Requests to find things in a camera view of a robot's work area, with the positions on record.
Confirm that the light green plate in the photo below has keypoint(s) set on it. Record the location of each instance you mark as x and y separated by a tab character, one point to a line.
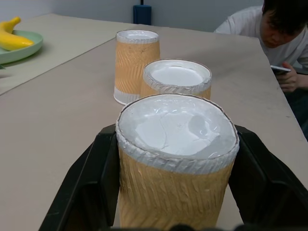
24	48

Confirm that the yellow banana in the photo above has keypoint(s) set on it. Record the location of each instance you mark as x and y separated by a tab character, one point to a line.
10	36

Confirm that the person in white shirt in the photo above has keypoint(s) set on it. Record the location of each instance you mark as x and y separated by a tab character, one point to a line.
276	36

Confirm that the blue cylindrical container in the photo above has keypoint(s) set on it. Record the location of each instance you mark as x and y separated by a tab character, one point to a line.
142	14

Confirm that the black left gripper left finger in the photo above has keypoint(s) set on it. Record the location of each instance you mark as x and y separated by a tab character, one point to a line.
84	192

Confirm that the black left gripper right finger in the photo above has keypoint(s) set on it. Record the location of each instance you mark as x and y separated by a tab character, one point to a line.
264	187

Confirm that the person's bare hand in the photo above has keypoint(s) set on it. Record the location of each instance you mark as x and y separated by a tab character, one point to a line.
287	80

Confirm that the ribbed tan paper cup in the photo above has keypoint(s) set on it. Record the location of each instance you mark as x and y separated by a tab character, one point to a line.
134	65
178	77
173	154

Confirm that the silver smartphone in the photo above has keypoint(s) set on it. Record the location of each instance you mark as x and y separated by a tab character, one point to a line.
280	69

